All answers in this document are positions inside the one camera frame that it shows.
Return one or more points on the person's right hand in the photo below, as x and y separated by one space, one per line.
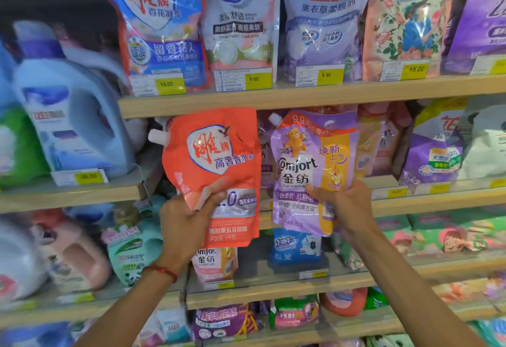
352 212

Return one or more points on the person's left hand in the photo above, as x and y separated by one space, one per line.
182 232

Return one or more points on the person's right thumb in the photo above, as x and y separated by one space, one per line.
318 192

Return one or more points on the person's left thumb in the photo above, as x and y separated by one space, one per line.
213 200

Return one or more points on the purple yellow softener pouch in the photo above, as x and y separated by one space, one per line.
304 161

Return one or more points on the orange detergent refill pouch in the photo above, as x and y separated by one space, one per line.
213 153

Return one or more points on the person's right forearm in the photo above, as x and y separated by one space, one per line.
411 299

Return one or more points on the person's left forearm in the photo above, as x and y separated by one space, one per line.
126 311

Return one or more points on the small blue detergent pouch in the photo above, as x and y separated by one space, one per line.
296 247

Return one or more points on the small pink softener pouch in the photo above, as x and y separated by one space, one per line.
213 264

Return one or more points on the white yellow price tag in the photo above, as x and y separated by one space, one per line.
431 188
320 75
488 65
243 80
313 274
389 193
218 285
158 85
79 178
405 70

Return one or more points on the pink yellow pouch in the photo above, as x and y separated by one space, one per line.
375 141

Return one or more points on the teal panda detergent bottle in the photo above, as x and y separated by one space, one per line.
134 252

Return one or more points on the long wooden shelf board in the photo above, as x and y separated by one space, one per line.
316 95

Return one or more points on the orange detergent bottle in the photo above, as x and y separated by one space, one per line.
344 302

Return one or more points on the purple lavender pouch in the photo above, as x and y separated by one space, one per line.
221 323

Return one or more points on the green pink detergent pouch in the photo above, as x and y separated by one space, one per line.
294 313

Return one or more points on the purple white detergent pouch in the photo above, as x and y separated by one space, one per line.
433 145

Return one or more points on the green cartoon packet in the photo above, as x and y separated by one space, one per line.
446 234

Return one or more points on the pink detergent jug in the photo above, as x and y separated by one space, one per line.
75 252

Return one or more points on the light blue detergent jug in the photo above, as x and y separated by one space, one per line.
75 113

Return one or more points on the lavender softener pouch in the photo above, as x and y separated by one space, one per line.
324 18

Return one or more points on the white grey detergent pouch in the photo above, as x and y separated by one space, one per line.
486 145

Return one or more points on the blue orange detergent pouch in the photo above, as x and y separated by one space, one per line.
158 22

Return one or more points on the white blue softener pouch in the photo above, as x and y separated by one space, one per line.
241 14

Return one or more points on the pink floral detergent pouch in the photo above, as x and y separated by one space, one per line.
407 18

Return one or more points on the green detergent jug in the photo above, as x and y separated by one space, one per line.
19 149

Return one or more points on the white detergent jug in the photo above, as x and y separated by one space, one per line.
19 263

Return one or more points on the dark purple detergent pouch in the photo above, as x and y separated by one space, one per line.
478 14

